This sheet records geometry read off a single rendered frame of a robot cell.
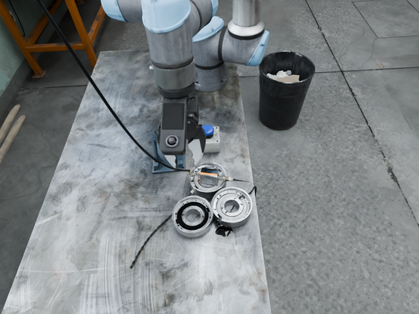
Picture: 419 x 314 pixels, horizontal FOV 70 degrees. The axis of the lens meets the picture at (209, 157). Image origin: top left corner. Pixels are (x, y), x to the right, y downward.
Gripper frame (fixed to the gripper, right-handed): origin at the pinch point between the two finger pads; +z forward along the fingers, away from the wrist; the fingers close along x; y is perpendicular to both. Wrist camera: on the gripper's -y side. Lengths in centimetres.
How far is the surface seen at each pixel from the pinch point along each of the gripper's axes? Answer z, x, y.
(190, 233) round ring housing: 15.4, -0.2, -7.9
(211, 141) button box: 10.7, -5.7, 21.0
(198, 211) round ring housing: 15.8, -2.0, -1.2
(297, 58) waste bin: 40, -60, 135
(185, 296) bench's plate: 21.0, 0.9, -20.8
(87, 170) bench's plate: 16.3, 32.5, 15.7
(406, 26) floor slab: 65, -190, 243
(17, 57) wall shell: 57, 158, 194
